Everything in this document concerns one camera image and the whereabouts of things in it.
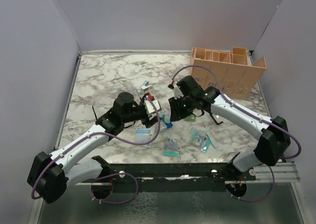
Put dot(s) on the clear bandage packet teal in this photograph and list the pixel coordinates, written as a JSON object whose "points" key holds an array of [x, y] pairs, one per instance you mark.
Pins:
{"points": [[202, 140]]}

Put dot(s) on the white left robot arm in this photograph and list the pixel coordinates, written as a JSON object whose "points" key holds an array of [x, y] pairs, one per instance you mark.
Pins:
{"points": [[48, 173]]}

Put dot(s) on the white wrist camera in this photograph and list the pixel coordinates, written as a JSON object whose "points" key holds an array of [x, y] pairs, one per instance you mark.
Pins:
{"points": [[176, 90], [152, 106]]}

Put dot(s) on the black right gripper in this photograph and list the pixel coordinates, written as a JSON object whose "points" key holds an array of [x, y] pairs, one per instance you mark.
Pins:
{"points": [[176, 113]]}

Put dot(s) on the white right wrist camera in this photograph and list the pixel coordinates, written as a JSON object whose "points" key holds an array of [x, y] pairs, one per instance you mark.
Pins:
{"points": [[176, 90]]}

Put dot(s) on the white blue nail clipper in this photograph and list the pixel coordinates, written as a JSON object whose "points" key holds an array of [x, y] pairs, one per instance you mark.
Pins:
{"points": [[145, 85]]}

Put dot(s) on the black mounting rail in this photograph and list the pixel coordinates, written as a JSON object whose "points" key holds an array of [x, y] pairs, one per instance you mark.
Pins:
{"points": [[177, 177]]}

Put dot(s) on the white bottle green label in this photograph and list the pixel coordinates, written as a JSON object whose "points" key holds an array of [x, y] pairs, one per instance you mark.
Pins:
{"points": [[166, 118]]}

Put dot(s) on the clear plastic kit box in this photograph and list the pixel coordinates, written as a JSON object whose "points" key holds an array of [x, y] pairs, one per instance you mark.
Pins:
{"points": [[117, 96]]}

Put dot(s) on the green medicine box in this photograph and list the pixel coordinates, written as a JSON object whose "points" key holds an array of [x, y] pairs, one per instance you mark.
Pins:
{"points": [[191, 118]]}

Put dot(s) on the peach plastic organizer basket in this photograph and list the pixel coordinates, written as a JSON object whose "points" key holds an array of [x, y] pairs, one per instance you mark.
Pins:
{"points": [[236, 75]]}

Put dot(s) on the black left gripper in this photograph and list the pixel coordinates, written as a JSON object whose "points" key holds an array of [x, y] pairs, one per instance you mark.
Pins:
{"points": [[148, 122]]}

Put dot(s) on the white blue gauze packet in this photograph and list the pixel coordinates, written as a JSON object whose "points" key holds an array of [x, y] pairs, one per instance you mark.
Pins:
{"points": [[143, 134]]}

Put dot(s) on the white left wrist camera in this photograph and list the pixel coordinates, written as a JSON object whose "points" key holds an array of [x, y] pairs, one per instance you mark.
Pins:
{"points": [[152, 106]]}

